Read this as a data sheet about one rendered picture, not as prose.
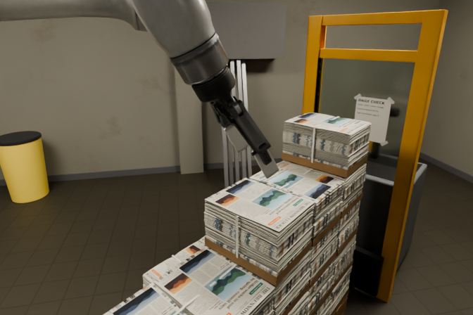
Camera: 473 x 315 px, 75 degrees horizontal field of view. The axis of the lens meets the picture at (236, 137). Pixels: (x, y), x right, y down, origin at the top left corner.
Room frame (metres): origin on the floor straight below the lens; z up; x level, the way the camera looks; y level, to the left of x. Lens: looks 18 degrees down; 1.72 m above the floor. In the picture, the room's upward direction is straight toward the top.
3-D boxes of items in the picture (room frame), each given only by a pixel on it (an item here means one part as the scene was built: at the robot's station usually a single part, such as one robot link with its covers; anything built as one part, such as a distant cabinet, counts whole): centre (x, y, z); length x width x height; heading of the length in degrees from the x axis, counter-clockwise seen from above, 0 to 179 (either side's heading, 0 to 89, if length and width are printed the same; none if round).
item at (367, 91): (1.93, -0.79, 1.28); 0.57 x 0.01 x 0.65; 49
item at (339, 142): (1.59, -0.49, 0.65); 0.39 x 0.30 x 1.29; 49
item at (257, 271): (1.14, -0.09, 0.86); 0.38 x 0.29 x 0.04; 50
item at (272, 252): (1.15, -0.09, 0.95); 0.38 x 0.29 x 0.23; 50
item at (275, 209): (1.15, -0.10, 1.07); 0.37 x 0.29 x 0.01; 50
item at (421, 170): (2.20, -1.02, 0.40); 0.70 x 0.55 x 0.80; 49
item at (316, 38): (2.13, -0.53, 0.93); 0.09 x 0.09 x 1.85; 49
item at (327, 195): (1.37, -0.29, 0.95); 0.38 x 0.29 x 0.23; 48
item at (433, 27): (1.70, -1.02, 0.93); 0.09 x 0.09 x 1.85; 49
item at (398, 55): (1.92, -0.78, 1.62); 0.75 x 0.06 x 0.06; 49
